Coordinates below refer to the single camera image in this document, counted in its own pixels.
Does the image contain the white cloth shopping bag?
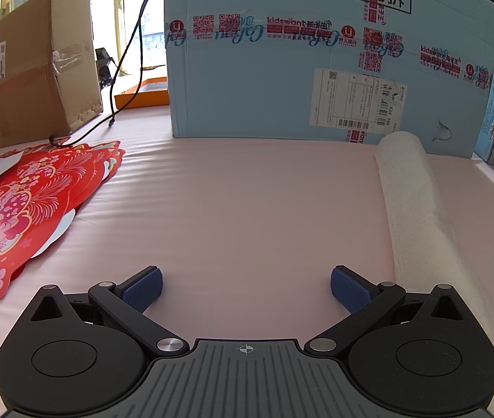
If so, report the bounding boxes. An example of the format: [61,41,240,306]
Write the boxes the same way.
[374,131,494,340]

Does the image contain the flat orange box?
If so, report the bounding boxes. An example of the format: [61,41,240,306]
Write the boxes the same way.
[114,77,171,110]

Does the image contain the large blue cardboard box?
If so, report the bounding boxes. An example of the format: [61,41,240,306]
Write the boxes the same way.
[162,0,494,160]

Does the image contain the stack of red paper decorations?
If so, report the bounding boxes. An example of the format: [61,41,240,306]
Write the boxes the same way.
[0,139,126,305]

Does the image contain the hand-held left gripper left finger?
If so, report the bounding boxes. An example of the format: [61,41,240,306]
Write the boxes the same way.
[23,265,191,356]

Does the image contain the taped brown cardboard box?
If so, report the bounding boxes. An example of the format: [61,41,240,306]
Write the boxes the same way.
[0,0,104,154]

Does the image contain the gold window frame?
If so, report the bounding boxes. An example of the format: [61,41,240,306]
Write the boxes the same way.
[113,0,130,75]

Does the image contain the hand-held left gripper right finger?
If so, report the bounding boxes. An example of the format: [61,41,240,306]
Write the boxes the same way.
[303,265,474,355]

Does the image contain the small black device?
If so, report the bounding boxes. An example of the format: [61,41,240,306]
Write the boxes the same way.
[94,47,117,90]

